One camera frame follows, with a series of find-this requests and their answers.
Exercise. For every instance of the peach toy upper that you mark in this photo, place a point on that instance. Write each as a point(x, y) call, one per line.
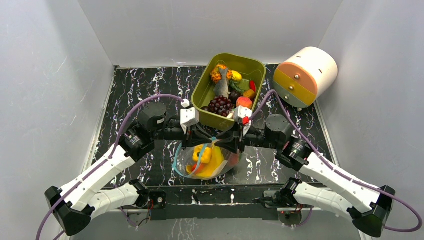
point(244, 102)

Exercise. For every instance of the purple grape bunch toy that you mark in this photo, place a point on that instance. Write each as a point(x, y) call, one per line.
point(221, 106)

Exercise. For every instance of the grey fish toy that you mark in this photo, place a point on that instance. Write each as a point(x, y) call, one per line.
point(222, 86)

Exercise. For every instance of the watermelon slice toy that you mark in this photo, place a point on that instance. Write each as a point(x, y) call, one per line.
point(233, 160)

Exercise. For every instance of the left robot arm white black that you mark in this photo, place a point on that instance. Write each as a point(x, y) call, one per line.
point(136, 138)

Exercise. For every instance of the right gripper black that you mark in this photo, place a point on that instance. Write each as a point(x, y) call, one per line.
point(239, 136)

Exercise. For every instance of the yellow banana toy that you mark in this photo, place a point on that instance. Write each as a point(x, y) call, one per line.
point(210, 169)

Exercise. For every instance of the small orange fruit toy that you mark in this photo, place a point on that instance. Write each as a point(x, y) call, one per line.
point(251, 94)

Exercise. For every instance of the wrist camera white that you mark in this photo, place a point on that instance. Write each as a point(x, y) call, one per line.
point(242, 115)
point(189, 115)

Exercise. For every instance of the green leafy vegetable toy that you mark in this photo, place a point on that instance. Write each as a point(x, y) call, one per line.
point(240, 86)

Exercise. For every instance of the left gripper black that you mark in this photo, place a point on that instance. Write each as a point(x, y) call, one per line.
point(194, 136)

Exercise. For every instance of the round pastel drawer cabinet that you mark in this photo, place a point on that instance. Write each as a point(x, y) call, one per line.
point(305, 76)

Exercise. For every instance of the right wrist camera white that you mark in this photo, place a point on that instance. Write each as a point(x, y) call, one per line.
point(242, 115)

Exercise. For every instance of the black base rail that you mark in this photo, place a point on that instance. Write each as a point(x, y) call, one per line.
point(246, 201)

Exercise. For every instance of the olive green plastic bin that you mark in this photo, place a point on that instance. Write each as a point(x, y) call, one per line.
point(249, 68)

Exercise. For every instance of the clear zip top bag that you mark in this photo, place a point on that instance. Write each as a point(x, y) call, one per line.
point(183, 157)

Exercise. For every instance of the dark plum toy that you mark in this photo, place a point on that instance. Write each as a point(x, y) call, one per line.
point(234, 95)
point(205, 108)

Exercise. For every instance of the yellow lemon toy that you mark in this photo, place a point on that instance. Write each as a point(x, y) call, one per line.
point(235, 76)

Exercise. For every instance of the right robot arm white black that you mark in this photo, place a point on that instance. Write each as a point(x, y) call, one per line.
point(367, 208)

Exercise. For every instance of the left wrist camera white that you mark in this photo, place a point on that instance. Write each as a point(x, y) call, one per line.
point(189, 115)

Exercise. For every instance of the red chili toy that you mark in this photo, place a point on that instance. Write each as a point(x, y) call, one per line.
point(197, 168)

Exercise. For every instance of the yellow bell pepper toy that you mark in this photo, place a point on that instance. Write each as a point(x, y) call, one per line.
point(202, 153)

